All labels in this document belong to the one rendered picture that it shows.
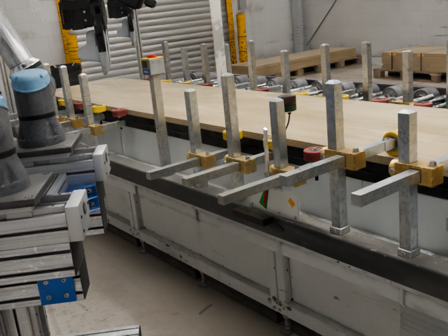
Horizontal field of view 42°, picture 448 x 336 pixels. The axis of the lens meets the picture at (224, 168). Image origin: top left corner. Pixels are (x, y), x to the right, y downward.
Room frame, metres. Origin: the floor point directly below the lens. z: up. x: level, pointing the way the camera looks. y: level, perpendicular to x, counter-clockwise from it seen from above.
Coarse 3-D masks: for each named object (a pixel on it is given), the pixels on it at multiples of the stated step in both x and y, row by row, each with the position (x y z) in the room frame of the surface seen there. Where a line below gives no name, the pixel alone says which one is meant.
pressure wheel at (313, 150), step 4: (308, 148) 1.94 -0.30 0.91; (312, 148) 1.94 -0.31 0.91; (316, 148) 1.91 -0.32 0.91; (320, 148) 1.93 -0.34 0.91; (304, 152) 1.90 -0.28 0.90; (308, 152) 1.89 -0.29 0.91; (312, 152) 1.88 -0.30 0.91; (316, 152) 1.88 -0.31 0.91; (320, 152) 1.88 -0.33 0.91; (304, 156) 1.91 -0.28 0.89; (308, 156) 1.89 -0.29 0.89; (312, 156) 1.88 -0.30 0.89; (316, 156) 1.87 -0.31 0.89; (308, 160) 1.89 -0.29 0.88; (312, 160) 1.88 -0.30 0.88; (316, 160) 1.87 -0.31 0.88; (320, 160) 1.87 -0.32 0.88; (316, 180) 1.91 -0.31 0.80
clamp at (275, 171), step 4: (272, 168) 1.87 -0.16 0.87; (276, 168) 1.86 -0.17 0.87; (284, 168) 1.85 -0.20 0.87; (288, 168) 1.84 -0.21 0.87; (292, 168) 1.84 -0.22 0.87; (272, 172) 1.87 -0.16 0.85; (276, 172) 1.86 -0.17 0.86; (280, 172) 1.84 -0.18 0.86; (284, 172) 1.82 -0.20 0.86; (296, 184) 1.79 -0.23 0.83; (300, 184) 1.80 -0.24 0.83
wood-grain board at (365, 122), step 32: (96, 96) 3.78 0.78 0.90; (128, 96) 3.63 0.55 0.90; (256, 96) 3.15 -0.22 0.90; (224, 128) 2.45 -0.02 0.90; (256, 128) 2.36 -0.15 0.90; (288, 128) 2.30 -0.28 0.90; (320, 128) 2.24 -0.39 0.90; (352, 128) 2.19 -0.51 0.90; (384, 128) 2.13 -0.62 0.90; (384, 160) 1.77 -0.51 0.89
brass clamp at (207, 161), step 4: (204, 152) 2.26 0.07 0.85; (188, 156) 2.29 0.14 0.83; (192, 156) 2.26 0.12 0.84; (196, 156) 2.24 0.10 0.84; (200, 156) 2.22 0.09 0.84; (204, 156) 2.20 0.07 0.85; (208, 156) 2.20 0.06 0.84; (212, 156) 2.21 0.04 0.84; (200, 160) 2.22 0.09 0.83; (204, 160) 2.20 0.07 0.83; (208, 160) 2.20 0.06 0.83; (212, 160) 2.21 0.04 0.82; (204, 164) 2.20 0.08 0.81; (208, 164) 2.20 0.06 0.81; (212, 164) 2.21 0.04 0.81; (204, 168) 2.20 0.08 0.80; (208, 168) 2.20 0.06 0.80
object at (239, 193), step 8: (272, 176) 1.81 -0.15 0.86; (248, 184) 1.75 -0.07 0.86; (256, 184) 1.74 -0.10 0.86; (264, 184) 1.75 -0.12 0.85; (272, 184) 1.77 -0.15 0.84; (224, 192) 1.69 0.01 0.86; (232, 192) 1.69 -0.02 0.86; (240, 192) 1.70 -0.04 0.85; (248, 192) 1.71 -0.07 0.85; (256, 192) 1.73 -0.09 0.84; (224, 200) 1.66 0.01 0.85; (232, 200) 1.68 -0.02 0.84
